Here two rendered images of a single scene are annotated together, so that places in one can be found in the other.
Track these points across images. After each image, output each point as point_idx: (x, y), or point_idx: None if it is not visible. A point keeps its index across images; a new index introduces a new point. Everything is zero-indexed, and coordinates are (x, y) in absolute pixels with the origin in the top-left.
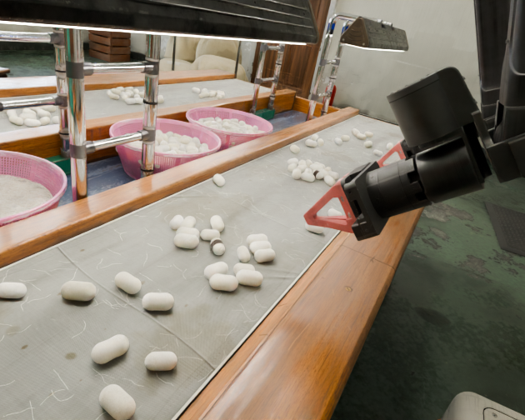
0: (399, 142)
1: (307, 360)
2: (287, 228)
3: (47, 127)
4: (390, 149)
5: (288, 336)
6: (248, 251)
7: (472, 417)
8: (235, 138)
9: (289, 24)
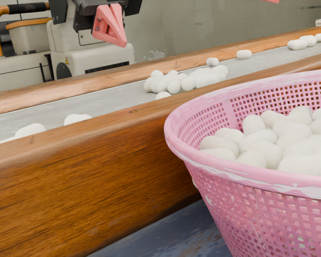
0: (116, 4)
1: (286, 33)
2: (267, 56)
3: None
4: (112, 20)
5: (291, 33)
6: (305, 48)
7: None
8: None
9: None
